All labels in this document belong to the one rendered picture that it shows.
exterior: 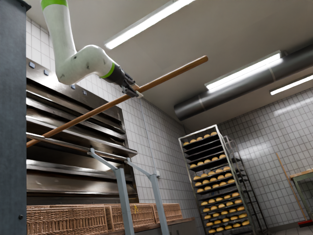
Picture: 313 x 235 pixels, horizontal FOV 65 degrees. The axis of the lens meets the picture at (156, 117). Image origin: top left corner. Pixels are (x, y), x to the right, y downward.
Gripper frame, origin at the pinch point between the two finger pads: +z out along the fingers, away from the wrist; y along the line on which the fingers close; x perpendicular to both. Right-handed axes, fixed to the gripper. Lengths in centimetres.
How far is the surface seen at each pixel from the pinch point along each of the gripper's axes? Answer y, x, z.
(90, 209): 48, -51, 15
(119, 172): 27, -41, 35
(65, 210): 48, -52, -3
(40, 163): 4, -101, 24
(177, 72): 1.2, 23.9, -1.3
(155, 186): 34, -41, 83
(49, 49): -117, -101, 38
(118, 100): 1.0, -11.2, -1.3
